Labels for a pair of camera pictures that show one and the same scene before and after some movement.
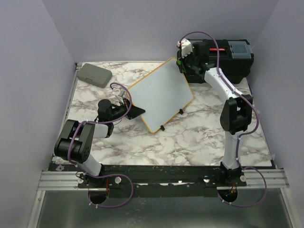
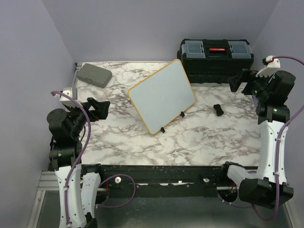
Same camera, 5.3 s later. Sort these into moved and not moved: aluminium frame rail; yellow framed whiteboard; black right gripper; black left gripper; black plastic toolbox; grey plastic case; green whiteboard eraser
Moved: green whiteboard eraser; black right gripper; black left gripper
Not moved: aluminium frame rail; grey plastic case; yellow framed whiteboard; black plastic toolbox
